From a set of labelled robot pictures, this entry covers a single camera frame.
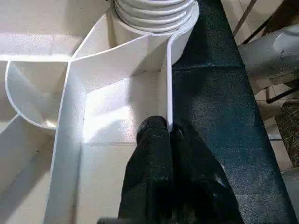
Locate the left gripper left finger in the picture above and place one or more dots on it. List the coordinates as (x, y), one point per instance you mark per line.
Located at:
(149, 177)

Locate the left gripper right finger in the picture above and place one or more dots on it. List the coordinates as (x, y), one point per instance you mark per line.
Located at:
(198, 186)

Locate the white plastic children's table top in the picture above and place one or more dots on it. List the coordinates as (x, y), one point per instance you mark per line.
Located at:
(112, 88)

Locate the white plastic table leg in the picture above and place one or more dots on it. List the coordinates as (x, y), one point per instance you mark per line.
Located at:
(154, 11)

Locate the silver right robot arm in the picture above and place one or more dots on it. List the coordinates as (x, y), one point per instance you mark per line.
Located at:
(271, 51)

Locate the black work mat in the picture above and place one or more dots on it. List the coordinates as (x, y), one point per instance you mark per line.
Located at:
(215, 116)

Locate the grey metal stand frame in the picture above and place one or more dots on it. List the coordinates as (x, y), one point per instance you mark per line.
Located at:
(244, 18)

